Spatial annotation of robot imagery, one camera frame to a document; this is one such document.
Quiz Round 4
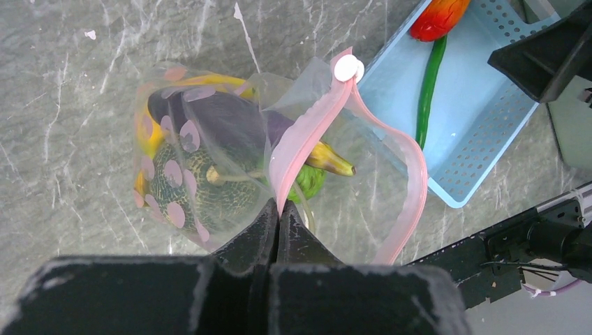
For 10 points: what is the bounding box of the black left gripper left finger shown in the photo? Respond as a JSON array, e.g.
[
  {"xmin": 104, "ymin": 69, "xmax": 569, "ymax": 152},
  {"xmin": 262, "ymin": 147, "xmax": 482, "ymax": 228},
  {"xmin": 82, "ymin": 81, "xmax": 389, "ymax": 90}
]
[{"xmin": 1, "ymin": 200, "xmax": 279, "ymax": 334}]

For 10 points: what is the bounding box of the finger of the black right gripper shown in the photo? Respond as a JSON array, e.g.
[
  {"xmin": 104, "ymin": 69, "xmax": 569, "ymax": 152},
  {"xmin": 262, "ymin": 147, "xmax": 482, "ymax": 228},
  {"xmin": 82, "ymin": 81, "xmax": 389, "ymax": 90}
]
[{"xmin": 487, "ymin": 1, "xmax": 591, "ymax": 103}]

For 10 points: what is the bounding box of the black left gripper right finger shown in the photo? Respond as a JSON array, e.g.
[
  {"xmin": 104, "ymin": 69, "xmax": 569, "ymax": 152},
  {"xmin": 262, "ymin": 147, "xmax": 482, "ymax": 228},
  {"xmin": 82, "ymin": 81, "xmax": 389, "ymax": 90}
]
[{"xmin": 268, "ymin": 200, "xmax": 473, "ymax": 335}]

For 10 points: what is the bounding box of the green netted melon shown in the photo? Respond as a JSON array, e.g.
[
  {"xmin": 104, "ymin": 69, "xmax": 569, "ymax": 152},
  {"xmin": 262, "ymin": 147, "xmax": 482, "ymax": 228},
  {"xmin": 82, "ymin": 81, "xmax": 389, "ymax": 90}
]
[{"xmin": 147, "ymin": 143, "xmax": 262, "ymax": 234}]

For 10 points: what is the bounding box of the green chili pepper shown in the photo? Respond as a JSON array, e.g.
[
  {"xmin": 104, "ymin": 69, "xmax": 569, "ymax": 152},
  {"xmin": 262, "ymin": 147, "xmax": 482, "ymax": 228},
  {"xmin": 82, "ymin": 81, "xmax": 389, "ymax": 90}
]
[{"xmin": 415, "ymin": 35, "xmax": 447, "ymax": 149}]

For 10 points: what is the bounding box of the green lime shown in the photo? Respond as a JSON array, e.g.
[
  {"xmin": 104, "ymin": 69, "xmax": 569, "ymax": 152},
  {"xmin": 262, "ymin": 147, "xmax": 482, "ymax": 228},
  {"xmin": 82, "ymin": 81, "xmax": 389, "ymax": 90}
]
[{"xmin": 295, "ymin": 165, "xmax": 327, "ymax": 200}]

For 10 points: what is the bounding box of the clear zip top bag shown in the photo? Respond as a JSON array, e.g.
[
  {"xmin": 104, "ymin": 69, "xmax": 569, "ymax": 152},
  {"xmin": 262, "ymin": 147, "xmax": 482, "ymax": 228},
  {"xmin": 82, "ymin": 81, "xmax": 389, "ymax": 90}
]
[{"xmin": 133, "ymin": 50, "xmax": 428, "ymax": 265}]

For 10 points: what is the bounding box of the purple eggplant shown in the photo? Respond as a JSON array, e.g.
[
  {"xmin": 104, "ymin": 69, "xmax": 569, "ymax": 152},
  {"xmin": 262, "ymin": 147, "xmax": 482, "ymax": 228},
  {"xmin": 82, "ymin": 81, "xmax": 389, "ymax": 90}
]
[{"xmin": 147, "ymin": 87, "xmax": 294, "ymax": 151}]

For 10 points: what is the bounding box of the yellow banana bunch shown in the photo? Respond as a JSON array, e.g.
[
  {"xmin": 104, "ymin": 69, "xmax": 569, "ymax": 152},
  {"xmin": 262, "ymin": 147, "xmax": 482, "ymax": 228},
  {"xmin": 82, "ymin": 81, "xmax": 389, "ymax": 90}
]
[{"xmin": 133, "ymin": 73, "xmax": 267, "ymax": 209}]

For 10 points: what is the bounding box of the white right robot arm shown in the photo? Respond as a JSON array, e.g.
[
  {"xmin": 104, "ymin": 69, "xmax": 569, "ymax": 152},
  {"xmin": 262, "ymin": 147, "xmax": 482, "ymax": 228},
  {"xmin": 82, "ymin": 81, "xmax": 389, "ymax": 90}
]
[{"xmin": 484, "ymin": 1, "xmax": 591, "ymax": 282}]

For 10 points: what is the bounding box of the blue plastic basket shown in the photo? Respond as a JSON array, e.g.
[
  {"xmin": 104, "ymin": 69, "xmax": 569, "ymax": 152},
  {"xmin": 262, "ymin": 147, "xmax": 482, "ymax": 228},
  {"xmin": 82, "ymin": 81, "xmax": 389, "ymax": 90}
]
[{"xmin": 358, "ymin": 0, "xmax": 560, "ymax": 208}]

